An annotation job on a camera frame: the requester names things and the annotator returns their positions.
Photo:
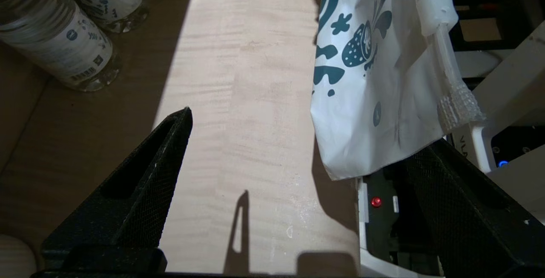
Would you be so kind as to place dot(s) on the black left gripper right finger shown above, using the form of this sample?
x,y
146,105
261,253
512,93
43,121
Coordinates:
x,y
468,218

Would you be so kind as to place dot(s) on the white ribbed mug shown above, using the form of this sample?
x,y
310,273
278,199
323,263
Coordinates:
x,y
15,256

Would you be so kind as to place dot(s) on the white blue-printed plastic bag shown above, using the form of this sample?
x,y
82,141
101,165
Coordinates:
x,y
374,78

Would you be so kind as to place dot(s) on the beige wooden shelf unit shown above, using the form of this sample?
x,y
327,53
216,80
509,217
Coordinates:
x,y
247,99

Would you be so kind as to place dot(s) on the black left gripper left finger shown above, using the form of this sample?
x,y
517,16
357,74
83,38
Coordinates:
x,y
136,210

